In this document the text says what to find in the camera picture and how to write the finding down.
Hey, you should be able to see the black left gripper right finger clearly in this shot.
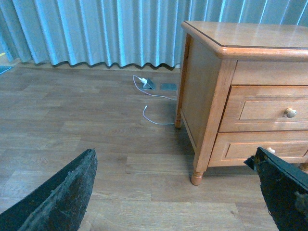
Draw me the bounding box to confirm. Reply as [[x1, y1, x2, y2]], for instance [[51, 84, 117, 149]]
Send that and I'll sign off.
[[244, 147, 308, 231]]

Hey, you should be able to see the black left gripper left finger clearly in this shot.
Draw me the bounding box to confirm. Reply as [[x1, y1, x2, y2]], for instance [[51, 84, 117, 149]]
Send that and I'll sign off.
[[0, 149, 98, 231]]

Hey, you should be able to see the wooden drawer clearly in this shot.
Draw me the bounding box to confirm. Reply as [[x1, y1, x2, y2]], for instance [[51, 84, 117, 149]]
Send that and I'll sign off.
[[219, 85, 308, 132], [208, 131, 308, 167]]

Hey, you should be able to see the white floor charger plug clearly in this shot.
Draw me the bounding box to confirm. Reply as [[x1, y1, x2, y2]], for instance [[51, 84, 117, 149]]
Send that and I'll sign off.
[[138, 77, 148, 84]]

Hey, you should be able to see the light wooden nightstand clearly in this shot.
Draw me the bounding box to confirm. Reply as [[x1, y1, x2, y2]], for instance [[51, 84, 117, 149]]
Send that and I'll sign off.
[[175, 21, 308, 185]]

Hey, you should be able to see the open metal floor socket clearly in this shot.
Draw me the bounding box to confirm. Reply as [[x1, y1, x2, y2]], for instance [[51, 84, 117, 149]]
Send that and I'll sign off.
[[142, 79, 156, 90]]

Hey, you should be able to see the closed metal floor socket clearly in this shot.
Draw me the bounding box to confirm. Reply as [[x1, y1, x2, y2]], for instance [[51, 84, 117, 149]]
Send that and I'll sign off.
[[160, 83, 177, 91]]

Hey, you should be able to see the light blue curtain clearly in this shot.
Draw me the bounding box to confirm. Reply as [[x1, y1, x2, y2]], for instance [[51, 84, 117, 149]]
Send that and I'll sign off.
[[0, 0, 308, 66]]

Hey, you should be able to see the white floor cable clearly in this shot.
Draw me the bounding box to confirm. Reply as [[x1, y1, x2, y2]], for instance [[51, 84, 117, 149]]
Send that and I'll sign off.
[[132, 75, 178, 125]]

